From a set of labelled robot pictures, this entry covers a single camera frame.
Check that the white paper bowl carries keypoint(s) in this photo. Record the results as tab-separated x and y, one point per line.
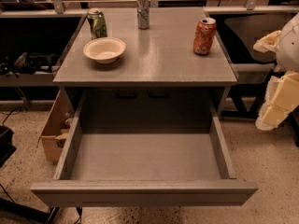
104	50

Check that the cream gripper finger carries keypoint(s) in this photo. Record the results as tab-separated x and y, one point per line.
281	98
268	42

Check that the grey drawer cabinet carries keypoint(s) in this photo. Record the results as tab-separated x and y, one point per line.
160	56

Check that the grey top drawer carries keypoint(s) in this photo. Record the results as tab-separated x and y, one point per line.
145	148

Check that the orange crushed soda can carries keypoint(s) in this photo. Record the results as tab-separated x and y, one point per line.
204	35

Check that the black floor stand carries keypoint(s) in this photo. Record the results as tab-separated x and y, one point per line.
28	212

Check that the black equipment case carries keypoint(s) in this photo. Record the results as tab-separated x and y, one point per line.
6	147

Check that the green crushed soda can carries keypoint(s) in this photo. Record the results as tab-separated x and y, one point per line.
97	23

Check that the dark office chair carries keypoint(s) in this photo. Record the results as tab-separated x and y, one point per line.
258	47

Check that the brown cardboard box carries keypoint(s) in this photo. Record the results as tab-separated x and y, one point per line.
56	128

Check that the silver soda can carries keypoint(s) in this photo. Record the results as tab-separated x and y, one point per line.
143	13

